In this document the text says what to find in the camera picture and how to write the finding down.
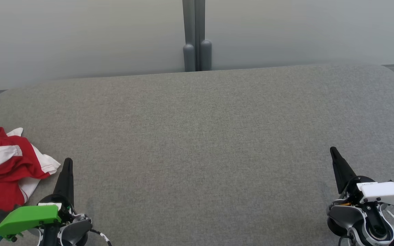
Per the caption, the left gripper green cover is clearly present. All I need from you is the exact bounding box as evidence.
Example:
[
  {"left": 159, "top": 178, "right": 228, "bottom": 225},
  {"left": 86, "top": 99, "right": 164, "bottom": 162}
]
[{"left": 0, "top": 158, "right": 83, "bottom": 246}]

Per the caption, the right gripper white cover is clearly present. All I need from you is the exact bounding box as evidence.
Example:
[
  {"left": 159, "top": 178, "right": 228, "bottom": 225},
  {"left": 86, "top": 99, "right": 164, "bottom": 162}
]
[{"left": 330, "top": 147, "right": 394, "bottom": 209}]

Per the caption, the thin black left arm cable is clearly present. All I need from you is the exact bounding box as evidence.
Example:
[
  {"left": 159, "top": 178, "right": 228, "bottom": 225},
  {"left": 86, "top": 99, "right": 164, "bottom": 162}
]
[{"left": 89, "top": 228, "right": 113, "bottom": 246}]

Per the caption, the grey cylindrical post cap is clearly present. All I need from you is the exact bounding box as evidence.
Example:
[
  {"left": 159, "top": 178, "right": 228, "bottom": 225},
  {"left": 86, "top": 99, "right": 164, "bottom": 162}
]
[
  {"left": 183, "top": 44, "right": 195, "bottom": 72},
  {"left": 200, "top": 40, "right": 212, "bottom": 71}
]

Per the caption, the grey vertical partition post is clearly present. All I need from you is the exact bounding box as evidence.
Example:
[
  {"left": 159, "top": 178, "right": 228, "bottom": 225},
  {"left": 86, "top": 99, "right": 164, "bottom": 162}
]
[{"left": 182, "top": 0, "right": 206, "bottom": 72}]

